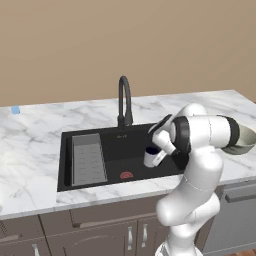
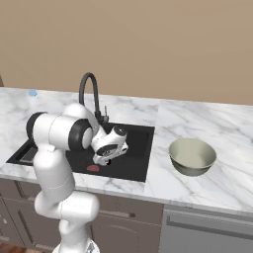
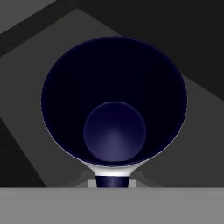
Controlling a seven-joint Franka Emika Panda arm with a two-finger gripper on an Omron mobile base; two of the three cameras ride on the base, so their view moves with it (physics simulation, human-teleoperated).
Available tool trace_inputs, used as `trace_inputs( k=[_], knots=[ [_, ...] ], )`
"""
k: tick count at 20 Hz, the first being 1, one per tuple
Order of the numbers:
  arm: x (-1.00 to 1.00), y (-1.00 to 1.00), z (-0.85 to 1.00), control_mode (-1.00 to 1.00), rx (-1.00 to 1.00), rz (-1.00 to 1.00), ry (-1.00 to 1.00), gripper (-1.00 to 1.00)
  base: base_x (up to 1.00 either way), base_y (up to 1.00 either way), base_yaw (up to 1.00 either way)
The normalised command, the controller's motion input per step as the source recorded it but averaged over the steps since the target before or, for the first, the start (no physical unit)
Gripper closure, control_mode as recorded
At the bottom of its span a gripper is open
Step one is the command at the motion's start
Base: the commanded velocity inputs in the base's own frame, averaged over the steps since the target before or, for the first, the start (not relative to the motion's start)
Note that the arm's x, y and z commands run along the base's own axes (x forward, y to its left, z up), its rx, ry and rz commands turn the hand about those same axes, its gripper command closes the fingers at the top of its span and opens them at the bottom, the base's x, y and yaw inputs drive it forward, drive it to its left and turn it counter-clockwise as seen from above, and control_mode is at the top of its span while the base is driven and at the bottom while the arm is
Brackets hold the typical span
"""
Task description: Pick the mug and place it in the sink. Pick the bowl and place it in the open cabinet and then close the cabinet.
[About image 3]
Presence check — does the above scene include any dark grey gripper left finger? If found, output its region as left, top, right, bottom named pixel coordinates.
left=67, top=170, right=98, bottom=189

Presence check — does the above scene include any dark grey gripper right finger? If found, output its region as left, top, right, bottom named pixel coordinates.
left=127, top=170, right=159, bottom=189

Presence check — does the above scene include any dark blue and white mug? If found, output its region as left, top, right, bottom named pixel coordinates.
left=40, top=35, right=188, bottom=189

